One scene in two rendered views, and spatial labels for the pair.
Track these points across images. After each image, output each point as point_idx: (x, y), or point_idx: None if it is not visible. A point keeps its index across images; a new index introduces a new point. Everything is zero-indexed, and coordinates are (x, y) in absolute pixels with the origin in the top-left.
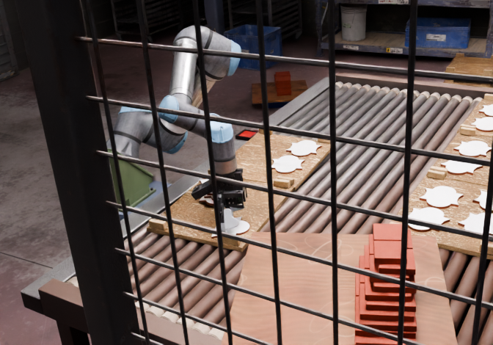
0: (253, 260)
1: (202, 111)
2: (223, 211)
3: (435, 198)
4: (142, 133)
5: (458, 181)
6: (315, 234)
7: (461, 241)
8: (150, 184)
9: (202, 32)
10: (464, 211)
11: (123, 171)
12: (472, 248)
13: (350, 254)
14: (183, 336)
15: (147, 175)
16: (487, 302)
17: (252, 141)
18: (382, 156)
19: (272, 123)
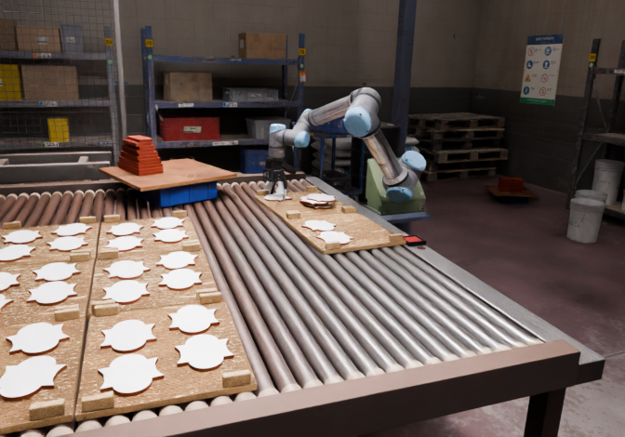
0: (218, 169)
1: (298, 124)
2: None
3: (173, 232)
4: None
5: (168, 250)
6: (205, 178)
7: (135, 221)
8: (394, 217)
9: (358, 91)
10: (145, 234)
11: (368, 178)
12: (125, 220)
13: (177, 177)
14: None
15: (378, 198)
16: (104, 214)
17: (388, 232)
18: (267, 260)
19: (430, 258)
